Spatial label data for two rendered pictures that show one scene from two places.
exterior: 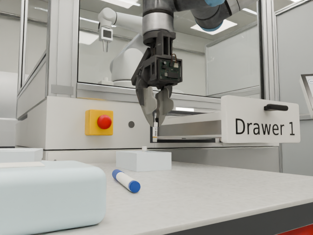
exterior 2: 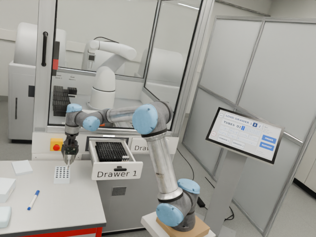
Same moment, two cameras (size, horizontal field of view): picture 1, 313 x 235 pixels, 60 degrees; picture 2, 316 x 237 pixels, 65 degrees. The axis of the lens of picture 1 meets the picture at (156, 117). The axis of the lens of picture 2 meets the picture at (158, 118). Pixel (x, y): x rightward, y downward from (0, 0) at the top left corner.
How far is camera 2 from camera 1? 1.16 m
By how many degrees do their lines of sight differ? 25
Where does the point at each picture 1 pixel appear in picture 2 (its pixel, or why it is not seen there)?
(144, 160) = (57, 180)
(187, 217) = (23, 229)
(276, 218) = (49, 230)
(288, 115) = (133, 168)
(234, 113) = (97, 169)
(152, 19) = (66, 128)
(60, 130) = (38, 146)
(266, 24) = (186, 82)
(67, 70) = (42, 121)
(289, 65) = (256, 69)
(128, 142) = not seen: hidden behind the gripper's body
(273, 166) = not seen: hidden behind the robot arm
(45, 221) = not seen: outside the picture
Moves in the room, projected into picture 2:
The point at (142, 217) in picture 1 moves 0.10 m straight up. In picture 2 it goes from (15, 226) to (16, 208)
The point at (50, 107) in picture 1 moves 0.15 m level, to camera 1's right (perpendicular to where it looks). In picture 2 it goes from (34, 136) to (56, 143)
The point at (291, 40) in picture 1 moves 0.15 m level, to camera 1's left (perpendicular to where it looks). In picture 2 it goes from (265, 50) to (251, 47)
